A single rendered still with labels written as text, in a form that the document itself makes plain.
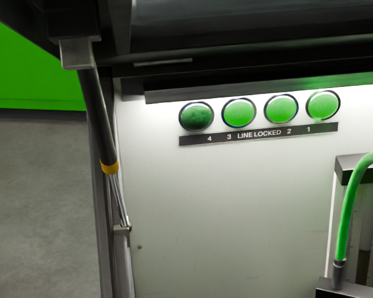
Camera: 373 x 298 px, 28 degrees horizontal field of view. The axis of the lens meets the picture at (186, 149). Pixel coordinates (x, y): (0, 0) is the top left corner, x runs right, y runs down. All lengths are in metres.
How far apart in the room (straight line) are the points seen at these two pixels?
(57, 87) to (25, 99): 0.19
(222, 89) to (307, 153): 0.19
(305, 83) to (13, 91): 2.79
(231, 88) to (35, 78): 2.68
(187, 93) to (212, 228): 0.27
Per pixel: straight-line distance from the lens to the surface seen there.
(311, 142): 1.10
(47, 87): 3.63
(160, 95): 0.98
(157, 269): 1.20
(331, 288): 1.18
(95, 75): 0.67
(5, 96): 3.73
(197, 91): 0.98
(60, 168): 3.40
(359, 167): 0.97
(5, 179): 3.40
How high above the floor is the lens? 1.92
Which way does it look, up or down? 34 degrees down
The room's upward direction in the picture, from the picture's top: 3 degrees counter-clockwise
